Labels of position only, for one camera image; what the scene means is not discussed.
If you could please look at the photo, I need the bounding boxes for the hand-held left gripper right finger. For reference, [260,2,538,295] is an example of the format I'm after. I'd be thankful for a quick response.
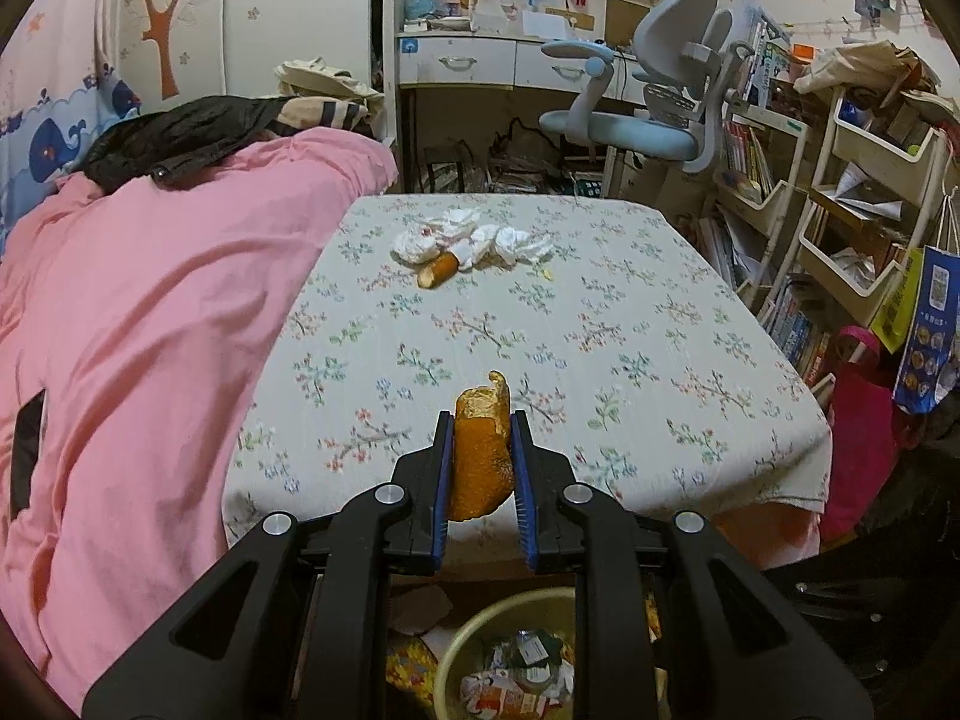
[511,411,875,720]

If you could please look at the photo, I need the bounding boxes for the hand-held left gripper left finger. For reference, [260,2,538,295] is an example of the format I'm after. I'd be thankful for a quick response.
[82,411,455,720]

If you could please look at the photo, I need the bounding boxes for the large orange peel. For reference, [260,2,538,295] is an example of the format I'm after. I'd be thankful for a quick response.
[448,371,515,522]

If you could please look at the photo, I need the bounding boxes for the yellow trash bin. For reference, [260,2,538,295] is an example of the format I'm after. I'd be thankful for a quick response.
[433,586,670,720]

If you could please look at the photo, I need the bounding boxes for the brown cardboard piece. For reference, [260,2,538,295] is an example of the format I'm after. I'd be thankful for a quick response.
[390,583,452,635]

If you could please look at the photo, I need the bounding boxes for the green wrapper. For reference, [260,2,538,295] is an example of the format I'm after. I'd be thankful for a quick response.
[491,630,575,680]

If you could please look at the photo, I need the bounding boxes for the yellow printed plastic bag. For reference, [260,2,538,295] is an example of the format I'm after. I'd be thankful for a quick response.
[386,634,437,710]

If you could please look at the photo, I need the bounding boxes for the red-stained crumpled tissue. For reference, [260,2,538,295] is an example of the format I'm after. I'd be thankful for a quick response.
[392,229,451,267]

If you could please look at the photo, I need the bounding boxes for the pile of books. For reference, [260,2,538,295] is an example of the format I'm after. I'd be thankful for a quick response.
[754,274,837,395]

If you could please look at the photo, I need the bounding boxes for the bags under desk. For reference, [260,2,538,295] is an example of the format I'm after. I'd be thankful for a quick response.
[420,116,605,197]

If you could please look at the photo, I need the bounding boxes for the pink blanket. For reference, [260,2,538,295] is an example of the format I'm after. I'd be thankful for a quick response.
[0,127,398,713]

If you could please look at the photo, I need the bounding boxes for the pink tote bag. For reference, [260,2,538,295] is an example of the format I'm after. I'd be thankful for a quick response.
[821,326,901,541]

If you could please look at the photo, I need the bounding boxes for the dark cloth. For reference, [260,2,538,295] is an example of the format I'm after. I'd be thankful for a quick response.
[761,420,960,720]

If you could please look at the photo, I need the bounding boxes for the beige navy striped cloth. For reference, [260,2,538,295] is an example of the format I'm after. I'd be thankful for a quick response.
[270,96,380,140]

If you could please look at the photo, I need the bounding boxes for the white book cart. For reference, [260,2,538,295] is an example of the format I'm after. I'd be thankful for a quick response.
[709,109,811,312]

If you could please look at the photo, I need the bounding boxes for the black phone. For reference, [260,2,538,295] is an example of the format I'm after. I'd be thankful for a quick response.
[11,390,46,518]

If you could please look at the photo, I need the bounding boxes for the yellow green paper bag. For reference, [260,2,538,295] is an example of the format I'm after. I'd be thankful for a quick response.
[870,247,925,355]

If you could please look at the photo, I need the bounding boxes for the white desk with drawers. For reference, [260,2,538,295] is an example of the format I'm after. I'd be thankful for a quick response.
[396,34,653,102]

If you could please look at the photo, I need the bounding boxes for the black jacket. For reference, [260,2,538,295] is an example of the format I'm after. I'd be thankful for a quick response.
[79,96,290,192]

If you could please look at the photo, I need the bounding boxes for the blue paper bag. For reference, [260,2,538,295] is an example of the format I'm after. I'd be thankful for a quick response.
[892,244,960,415]

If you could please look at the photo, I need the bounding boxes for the white storage cart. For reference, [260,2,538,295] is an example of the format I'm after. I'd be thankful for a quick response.
[796,86,952,327]

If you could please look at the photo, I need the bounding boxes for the blue grey desk chair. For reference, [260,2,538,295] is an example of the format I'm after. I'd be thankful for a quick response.
[540,0,751,173]

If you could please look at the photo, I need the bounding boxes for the cork board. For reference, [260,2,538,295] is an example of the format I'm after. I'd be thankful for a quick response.
[604,0,650,46]

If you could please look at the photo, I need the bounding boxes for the blue whale print fabric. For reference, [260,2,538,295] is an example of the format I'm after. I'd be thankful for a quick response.
[0,71,143,256]

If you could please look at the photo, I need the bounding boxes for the cream cloth bag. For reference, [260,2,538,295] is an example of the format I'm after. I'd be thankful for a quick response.
[793,41,940,102]

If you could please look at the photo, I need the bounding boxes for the orange tree wall sticker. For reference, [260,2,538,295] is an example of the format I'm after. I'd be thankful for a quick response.
[137,0,197,100]

